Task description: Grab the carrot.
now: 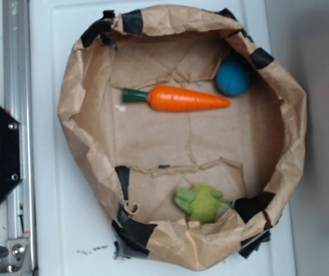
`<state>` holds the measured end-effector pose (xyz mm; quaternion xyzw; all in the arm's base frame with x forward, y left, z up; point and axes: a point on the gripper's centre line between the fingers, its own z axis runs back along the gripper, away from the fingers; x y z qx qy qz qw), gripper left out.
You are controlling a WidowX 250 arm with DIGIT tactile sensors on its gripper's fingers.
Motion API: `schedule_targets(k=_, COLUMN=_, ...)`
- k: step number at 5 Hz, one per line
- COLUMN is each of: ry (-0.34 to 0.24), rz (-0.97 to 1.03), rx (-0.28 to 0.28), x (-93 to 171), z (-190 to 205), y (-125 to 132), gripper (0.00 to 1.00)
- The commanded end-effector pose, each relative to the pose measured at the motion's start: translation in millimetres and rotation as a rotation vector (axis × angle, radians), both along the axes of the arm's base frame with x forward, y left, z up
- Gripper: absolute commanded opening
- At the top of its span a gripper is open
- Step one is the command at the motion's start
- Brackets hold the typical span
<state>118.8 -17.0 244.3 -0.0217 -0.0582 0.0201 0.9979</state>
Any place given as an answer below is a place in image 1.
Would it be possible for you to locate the brown paper bag tray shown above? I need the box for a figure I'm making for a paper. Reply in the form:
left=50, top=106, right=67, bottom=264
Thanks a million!
left=58, top=5, right=307, bottom=271

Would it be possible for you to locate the aluminium rail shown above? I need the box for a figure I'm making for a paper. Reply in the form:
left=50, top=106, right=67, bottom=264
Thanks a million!
left=0, top=1, right=38, bottom=275

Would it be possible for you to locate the green plush frog toy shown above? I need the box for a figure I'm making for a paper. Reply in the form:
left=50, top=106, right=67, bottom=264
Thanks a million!
left=174, top=184, right=232, bottom=225

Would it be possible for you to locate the white tray board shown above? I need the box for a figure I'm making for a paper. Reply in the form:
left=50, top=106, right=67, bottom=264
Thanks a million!
left=29, top=1, right=296, bottom=275

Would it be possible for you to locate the orange toy carrot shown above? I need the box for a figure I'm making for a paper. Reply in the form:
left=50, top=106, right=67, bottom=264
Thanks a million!
left=122, top=85, right=231, bottom=112

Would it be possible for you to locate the blue ball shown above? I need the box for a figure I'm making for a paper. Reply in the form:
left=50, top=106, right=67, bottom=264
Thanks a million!
left=215, top=60, right=251, bottom=97

